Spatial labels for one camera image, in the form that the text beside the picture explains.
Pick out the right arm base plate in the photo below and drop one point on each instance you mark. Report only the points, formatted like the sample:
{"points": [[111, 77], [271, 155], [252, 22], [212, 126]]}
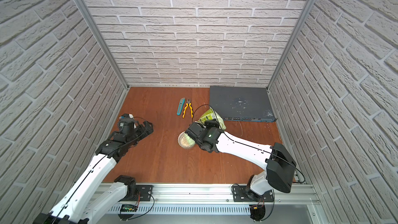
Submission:
{"points": [[242, 193]]}

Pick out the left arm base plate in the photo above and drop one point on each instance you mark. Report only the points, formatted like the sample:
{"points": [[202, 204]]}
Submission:
{"points": [[140, 192]]}

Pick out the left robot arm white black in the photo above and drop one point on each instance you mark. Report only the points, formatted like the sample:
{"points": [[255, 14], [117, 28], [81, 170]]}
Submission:
{"points": [[76, 207]]}

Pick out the teal utility knife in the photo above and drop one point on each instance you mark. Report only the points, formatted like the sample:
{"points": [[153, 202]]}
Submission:
{"points": [[180, 106]]}

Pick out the green oats bag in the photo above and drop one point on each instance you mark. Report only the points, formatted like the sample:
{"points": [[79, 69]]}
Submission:
{"points": [[210, 115]]}

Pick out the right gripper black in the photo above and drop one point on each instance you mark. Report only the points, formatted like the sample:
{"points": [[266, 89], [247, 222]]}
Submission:
{"points": [[208, 126]]}

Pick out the yellow handled pliers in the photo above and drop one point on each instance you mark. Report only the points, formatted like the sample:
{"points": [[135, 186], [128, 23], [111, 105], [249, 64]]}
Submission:
{"points": [[188, 106]]}

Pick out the left green circuit board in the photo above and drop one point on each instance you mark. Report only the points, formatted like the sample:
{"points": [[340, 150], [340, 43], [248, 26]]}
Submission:
{"points": [[128, 208]]}

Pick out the right black round connector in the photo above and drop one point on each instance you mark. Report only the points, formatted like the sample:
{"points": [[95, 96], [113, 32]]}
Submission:
{"points": [[257, 212]]}

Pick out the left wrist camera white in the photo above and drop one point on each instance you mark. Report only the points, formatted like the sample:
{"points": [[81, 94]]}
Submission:
{"points": [[126, 116]]}

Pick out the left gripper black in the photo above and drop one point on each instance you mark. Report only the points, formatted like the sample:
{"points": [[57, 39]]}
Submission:
{"points": [[142, 129]]}

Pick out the dark grey network switch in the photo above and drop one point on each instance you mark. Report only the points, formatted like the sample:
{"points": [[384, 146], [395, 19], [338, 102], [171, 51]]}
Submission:
{"points": [[241, 104]]}

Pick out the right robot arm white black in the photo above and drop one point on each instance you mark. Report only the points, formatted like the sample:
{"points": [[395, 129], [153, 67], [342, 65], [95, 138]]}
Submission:
{"points": [[277, 163]]}

